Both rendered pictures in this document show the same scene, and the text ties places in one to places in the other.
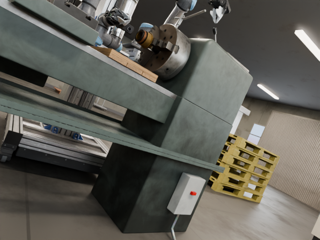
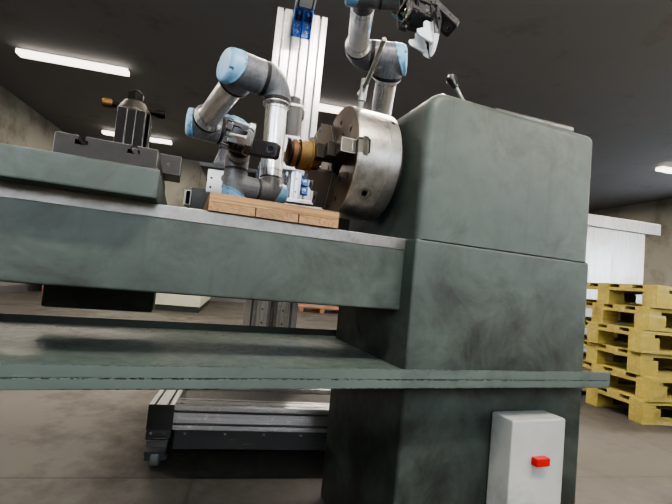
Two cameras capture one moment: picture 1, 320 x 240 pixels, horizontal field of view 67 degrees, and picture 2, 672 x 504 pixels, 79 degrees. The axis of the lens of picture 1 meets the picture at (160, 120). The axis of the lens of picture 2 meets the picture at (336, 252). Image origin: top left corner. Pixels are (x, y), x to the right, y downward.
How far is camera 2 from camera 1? 0.45 m
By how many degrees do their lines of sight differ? 22
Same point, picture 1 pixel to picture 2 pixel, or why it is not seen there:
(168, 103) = (391, 261)
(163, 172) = (437, 425)
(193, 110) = (457, 259)
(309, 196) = not seen: outside the picture
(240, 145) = (658, 302)
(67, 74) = (133, 271)
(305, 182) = not seen: outside the picture
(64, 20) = (76, 171)
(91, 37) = (145, 183)
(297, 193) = not seen: outside the picture
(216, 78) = (488, 171)
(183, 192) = (509, 465)
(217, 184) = (641, 407)
